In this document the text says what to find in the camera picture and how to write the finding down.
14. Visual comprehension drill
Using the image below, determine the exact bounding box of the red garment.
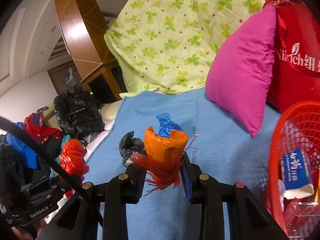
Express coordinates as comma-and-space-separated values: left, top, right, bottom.
23, 111, 62, 144

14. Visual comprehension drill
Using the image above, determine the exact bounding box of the blue crumpled plastic bag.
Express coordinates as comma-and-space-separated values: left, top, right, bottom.
156, 113, 182, 138

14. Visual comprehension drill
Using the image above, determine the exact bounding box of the blue fleece blanket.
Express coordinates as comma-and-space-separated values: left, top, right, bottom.
85, 89, 280, 239

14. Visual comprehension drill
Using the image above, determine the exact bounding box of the wooden pillar cabinet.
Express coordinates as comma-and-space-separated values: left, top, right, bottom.
54, 0, 121, 102

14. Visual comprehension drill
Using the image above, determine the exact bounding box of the magenta pillow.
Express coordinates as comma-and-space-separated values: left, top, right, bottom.
205, 5, 277, 138

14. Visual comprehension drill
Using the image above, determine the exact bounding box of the red mesh waste basket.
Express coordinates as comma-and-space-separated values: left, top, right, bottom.
265, 101, 319, 239

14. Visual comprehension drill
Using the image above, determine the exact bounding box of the red mesh net bag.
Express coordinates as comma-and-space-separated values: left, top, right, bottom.
131, 146, 186, 195

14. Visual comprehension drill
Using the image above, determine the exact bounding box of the black puffer jacket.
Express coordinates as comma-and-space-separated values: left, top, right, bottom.
54, 84, 105, 140

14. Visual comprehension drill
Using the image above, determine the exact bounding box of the red plastic bag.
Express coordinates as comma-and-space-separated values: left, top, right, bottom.
59, 139, 89, 184

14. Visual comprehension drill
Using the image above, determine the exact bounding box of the person's left hand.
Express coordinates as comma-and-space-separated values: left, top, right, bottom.
11, 219, 47, 239

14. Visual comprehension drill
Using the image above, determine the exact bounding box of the blue garment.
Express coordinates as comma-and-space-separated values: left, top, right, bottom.
6, 133, 38, 169

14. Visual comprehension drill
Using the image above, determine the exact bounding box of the red shopping bag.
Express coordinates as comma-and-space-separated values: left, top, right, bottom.
265, 0, 319, 111

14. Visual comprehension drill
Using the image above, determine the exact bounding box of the orange snack wrapper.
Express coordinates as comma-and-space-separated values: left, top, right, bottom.
144, 126, 188, 166

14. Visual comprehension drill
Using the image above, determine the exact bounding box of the black crumpled plastic bag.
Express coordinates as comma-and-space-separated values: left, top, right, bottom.
118, 131, 144, 167

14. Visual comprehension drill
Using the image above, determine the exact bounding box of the green clover quilt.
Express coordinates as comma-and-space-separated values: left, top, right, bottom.
104, 0, 265, 98

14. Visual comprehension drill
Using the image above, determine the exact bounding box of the beige headboard cushion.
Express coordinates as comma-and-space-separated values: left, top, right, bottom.
43, 100, 123, 129

